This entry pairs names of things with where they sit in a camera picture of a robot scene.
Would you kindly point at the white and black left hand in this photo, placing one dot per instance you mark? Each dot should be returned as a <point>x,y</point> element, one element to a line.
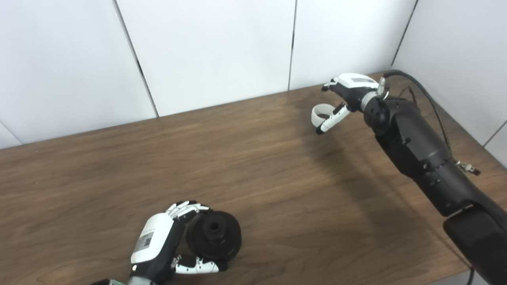
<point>154,237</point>

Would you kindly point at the white and black right hand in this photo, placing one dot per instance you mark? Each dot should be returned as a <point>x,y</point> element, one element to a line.
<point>354,85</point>

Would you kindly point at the round black part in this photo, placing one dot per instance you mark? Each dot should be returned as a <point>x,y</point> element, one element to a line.
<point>222,241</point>

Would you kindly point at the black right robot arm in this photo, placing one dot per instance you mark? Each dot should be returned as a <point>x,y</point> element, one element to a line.
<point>420,146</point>

